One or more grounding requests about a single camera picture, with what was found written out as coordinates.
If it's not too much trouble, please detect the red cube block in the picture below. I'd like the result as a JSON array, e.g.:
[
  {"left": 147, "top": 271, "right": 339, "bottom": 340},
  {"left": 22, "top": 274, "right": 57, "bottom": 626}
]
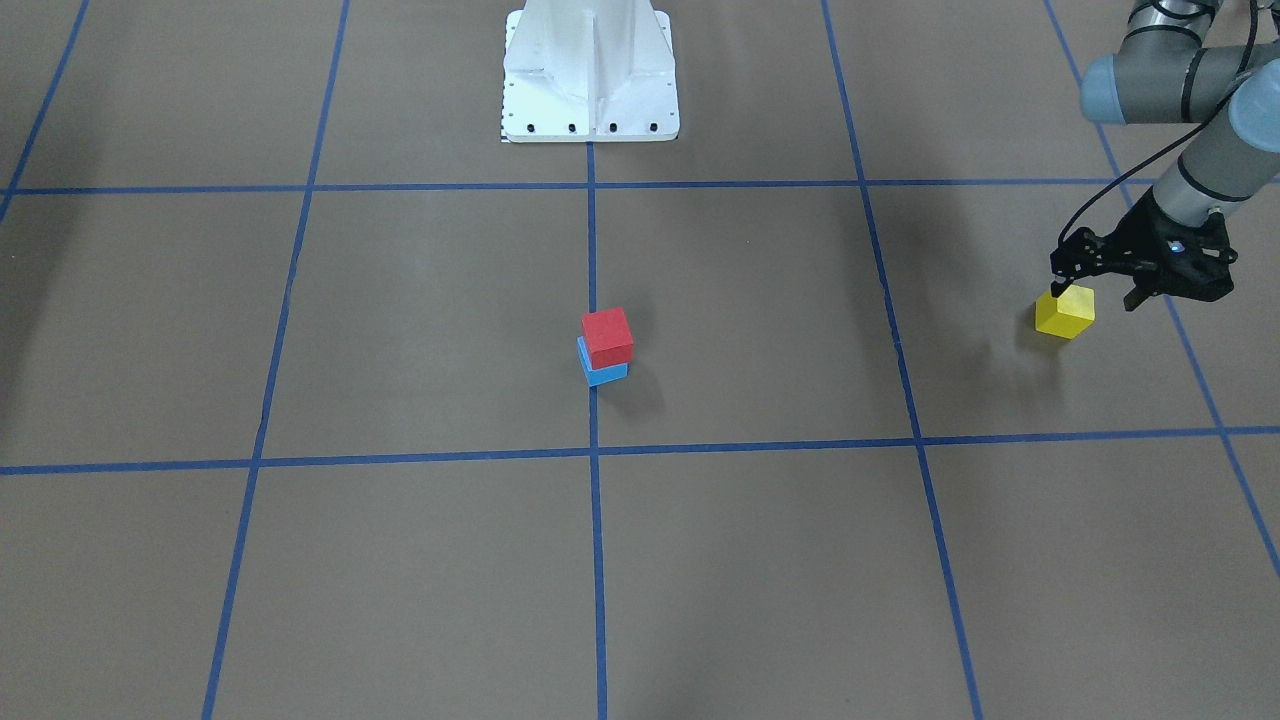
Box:
[{"left": 580, "top": 307, "right": 635, "bottom": 370}]

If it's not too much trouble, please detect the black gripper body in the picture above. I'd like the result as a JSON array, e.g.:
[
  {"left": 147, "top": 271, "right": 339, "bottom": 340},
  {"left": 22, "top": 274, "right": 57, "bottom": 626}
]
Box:
[{"left": 1117, "top": 190, "right": 1222, "bottom": 263}]

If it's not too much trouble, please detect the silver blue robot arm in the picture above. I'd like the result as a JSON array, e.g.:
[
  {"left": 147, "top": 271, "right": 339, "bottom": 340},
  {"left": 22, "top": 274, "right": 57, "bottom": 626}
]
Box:
[{"left": 1048, "top": 1, "right": 1279, "bottom": 310}]

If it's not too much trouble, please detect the blue cube block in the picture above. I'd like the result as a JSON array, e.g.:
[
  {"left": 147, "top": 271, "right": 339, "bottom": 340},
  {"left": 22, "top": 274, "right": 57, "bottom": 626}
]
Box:
[{"left": 576, "top": 336, "right": 630, "bottom": 388}]

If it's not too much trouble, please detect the yellow cube block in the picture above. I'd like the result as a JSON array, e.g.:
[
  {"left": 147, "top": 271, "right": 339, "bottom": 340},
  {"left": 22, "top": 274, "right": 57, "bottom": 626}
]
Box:
[{"left": 1033, "top": 284, "right": 1096, "bottom": 340}]

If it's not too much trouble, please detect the black camera cable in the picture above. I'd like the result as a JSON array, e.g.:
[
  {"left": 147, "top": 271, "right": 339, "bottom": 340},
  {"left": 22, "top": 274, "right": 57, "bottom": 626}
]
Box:
[{"left": 1056, "top": 0, "right": 1263, "bottom": 251}]

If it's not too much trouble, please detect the white pedestal column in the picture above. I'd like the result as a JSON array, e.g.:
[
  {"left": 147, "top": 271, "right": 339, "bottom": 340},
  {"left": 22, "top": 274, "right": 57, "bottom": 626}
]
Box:
[{"left": 500, "top": 1, "right": 681, "bottom": 143}]

